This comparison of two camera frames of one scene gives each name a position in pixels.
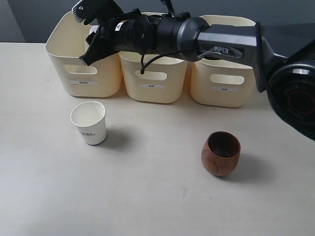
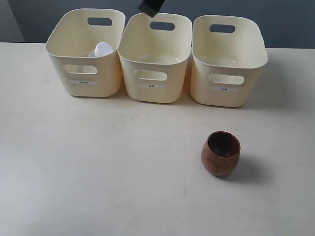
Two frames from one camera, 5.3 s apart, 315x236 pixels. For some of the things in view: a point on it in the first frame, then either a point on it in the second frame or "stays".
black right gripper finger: (97, 51) -> (150, 7)
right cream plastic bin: (221, 81) stays
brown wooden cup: (220, 153) stays
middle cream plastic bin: (163, 81) stays
